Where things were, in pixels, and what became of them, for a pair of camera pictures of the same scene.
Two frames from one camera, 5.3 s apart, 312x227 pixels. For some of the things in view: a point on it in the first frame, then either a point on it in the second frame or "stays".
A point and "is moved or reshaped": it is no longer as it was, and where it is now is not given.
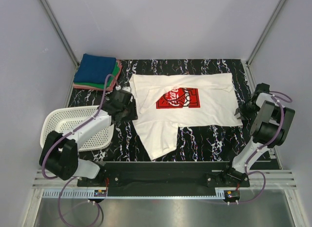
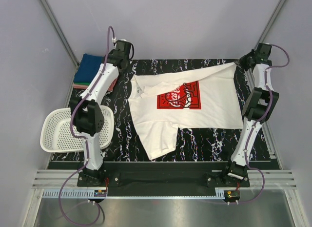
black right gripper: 245,110 -> 242,63
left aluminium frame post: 57,24 stays
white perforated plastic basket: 68,118 stays
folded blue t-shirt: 94,69 stays
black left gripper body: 130,110 -> 124,64
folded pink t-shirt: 97,88 stays
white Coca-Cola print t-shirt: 166,102 is moved or reshaped
